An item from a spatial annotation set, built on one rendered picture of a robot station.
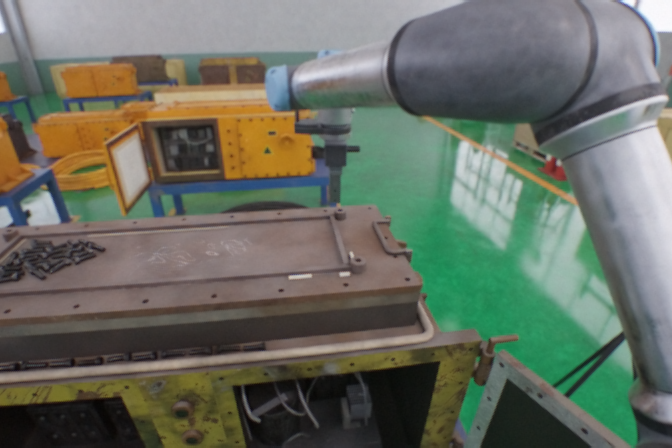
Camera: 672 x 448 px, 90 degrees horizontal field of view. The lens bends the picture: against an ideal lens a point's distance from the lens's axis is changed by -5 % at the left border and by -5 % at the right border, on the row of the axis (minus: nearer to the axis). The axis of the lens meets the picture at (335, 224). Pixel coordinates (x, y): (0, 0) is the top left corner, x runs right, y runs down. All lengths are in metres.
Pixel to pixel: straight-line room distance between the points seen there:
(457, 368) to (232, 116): 2.87
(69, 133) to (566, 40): 7.30
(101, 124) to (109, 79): 2.86
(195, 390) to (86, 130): 6.60
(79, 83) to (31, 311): 9.28
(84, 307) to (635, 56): 1.01
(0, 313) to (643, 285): 1.12
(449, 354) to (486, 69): 0.77
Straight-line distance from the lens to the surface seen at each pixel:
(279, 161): 3.45
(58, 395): 1.05
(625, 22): 0.43
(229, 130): 3.40
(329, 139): 0.81
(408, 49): 0.35
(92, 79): 10.03
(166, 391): 0.97
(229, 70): 9.22
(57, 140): 7.54
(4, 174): 4.61
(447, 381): 1.06
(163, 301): 0.90
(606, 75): 0.40
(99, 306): 0.95
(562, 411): 0.95
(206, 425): 1.06
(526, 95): 0.34
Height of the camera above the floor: 1.90
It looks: 29 degrees down
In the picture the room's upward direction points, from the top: straight up
